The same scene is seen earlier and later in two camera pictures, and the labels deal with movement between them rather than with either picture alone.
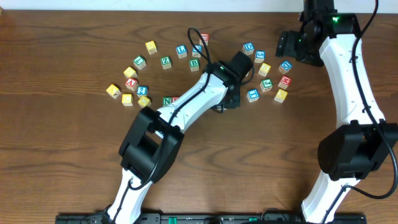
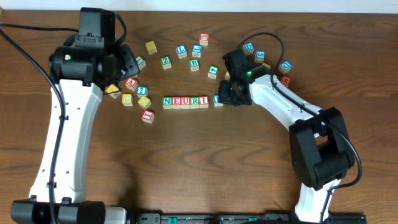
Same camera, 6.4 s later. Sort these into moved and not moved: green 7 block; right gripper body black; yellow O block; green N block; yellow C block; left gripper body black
Moved: left gripper body black; right gripper body black
Not moved: green N block; yellow C block; green 7 block; yellow O block
